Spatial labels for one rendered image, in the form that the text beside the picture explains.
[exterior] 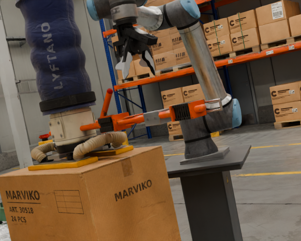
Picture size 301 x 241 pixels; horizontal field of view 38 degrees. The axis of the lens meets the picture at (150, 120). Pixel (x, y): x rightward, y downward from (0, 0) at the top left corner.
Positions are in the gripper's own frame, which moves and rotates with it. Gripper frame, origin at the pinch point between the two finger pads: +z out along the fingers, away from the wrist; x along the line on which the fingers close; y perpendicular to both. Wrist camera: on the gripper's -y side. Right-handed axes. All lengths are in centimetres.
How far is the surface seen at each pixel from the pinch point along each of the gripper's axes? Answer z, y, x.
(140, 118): 13.6, 0.2, 4.5
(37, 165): 25, 52, 15
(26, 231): 50, 57, 23
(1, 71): -57, 366, -153
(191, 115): 15.0, -22.3, 5.7
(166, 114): 13.5, -11.5, 4.5
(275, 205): 121, 87, -226
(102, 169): 27.8, 12.7, 14.8
